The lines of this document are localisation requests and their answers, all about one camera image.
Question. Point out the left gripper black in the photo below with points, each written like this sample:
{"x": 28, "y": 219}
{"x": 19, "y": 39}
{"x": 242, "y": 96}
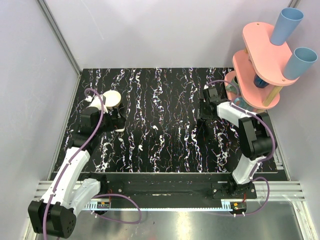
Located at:
{"x": 116, "y": 120}

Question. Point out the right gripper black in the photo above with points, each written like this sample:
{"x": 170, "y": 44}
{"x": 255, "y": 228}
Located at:
{"x": 200, "y": 113}

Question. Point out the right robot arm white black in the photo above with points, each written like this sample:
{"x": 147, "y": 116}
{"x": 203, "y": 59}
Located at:
{"x": 256, "y": 140}

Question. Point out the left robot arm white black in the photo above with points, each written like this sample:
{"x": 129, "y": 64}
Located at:
{"x": 55, "y": 214}

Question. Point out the white earbud case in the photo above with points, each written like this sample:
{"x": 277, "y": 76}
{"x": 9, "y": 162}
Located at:
{"x": 120, "y": 130}

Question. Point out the cream round bowl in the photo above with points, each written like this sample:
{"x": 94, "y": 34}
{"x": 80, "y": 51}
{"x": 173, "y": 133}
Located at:
{"x": 112, "y": 99}

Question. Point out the blue patterned mug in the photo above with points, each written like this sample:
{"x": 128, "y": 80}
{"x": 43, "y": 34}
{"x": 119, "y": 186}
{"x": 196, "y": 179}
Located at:
{"x": 240, "y": 102}

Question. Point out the green ceramic mug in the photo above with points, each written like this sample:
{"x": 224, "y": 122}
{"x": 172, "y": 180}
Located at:
{"x": 233, "y": 86}

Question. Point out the black marble mat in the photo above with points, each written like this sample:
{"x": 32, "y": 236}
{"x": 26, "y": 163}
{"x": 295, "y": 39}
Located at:
{"x": 165, "y": 97}

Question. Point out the dark blue cup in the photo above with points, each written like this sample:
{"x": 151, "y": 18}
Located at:
{"x": 259, "y": 82}

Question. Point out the pink three tier shelf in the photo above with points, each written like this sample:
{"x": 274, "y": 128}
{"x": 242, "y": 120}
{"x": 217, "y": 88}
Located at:
{"x": 260, "y": 57}

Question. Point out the blue cup front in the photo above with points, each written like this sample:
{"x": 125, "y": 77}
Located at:
{"x": 300, "y": 61}

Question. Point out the blue cup rear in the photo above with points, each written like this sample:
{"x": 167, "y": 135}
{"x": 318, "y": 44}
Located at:
{"x": 288, "y": 19}

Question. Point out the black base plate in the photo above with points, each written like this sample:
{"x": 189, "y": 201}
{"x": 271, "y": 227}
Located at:
{"x": 147, "y": 184}

